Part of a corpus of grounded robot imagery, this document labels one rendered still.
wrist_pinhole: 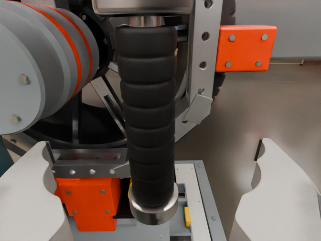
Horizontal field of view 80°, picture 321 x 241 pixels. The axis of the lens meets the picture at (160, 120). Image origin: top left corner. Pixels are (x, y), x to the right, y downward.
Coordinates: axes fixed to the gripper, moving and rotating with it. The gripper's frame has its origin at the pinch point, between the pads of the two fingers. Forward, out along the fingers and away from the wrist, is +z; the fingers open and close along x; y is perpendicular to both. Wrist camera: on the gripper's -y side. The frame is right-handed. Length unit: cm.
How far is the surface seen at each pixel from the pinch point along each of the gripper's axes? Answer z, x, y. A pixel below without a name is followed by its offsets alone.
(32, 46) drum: 8.1, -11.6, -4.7
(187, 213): 42, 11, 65
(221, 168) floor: 89, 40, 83
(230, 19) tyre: 29.8, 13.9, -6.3
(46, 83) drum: 7.5, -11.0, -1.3
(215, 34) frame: 21.4, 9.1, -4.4
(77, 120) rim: 31.8, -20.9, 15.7
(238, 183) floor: 75, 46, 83
